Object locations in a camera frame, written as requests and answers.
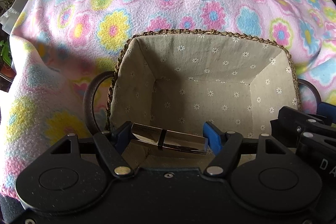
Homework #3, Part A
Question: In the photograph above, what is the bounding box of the gold lipstick tube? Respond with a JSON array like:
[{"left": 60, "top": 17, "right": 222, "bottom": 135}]
[{"left": 131, "top": 123, "right": 209, "bottom": 159}]

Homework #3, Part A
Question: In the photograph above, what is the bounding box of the woven lined basket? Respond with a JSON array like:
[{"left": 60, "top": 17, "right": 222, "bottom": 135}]
[{"left": 83, "top": 30, "right": 315, "bottom": 169}]

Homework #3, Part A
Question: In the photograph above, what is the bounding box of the floral pink fleece blanket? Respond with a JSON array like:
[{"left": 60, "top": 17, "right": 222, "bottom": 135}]
[{"left": 1, "top": 0, "right": 335, "bottom": 198}]

